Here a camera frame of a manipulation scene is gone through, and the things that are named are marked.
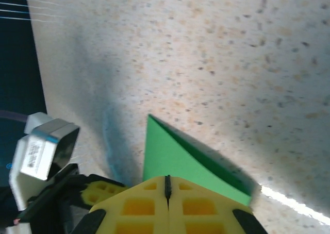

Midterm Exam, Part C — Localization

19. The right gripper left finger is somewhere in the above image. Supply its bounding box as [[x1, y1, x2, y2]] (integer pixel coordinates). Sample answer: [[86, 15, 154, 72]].
[[77, 175, 170, 234]]

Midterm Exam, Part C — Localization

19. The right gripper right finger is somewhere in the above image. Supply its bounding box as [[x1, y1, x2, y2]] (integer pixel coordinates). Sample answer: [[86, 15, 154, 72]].
[[167, 175, 269, 234]]

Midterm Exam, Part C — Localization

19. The green square paper sheet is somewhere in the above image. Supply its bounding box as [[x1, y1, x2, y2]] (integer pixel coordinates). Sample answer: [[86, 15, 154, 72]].
[[141, 114, 253, 207]]

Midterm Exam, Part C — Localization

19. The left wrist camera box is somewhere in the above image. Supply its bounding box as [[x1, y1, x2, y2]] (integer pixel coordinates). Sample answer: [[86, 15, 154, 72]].
[[9, 112, 80, 210]]

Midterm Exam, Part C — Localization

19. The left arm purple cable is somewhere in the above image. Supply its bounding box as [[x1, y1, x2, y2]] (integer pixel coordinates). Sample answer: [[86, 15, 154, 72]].
[[0, 109, 29, 122]]

